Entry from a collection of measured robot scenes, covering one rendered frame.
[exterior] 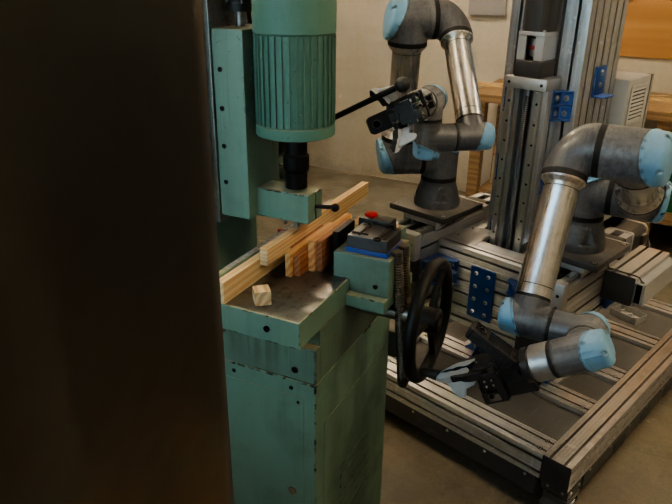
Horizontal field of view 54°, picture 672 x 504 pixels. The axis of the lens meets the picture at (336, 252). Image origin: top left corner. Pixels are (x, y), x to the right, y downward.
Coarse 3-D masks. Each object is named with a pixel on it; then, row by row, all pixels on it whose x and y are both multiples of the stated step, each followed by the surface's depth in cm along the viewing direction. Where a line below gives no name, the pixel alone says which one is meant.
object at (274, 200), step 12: (264, 192) 153; (276, 192) 151; (288, 192) 150; (300, 192) 150; (312, 192) 150; (264, 204) 154; (276, 204) 153; (288, 204) 151; (300, 204) 150; (312, 204) 150; (276, 216) 154; (288, 216) 152; (300, 216) 151; (312, 216) 152
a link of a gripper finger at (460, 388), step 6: (444, 372) 141; (450, 372) 140; (456, 372) 138; (462, 372) 137; (438, 378) 142; (444, 378) 139; (450, 378) 138; (450, 384) 140; (456, 384) 139; (462, 384) 138; (468, 384) 138; (474, 384) 137; (456, 390) 140; (462, 390) 139; (462, 396) 139
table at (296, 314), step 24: (288, 288) 143; (312, 288) 143; (336, 288) 143; (240, 312) 135; (264, 312) 133; (288, 312) 133; (312, 312) 134; (336, 312) 145; (384, 312) 145; (264, 336) 134; (288, 336) 131; (312, 336) 136
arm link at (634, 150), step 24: (600, 144) 137; (624, 144) 135; (648, 144) 133; (600, 168) 138; (624, 168) 136; (648, 168) 133; (624, 192) 159; (648, 192) 155; (624, 216) 177; (648, 216) 173
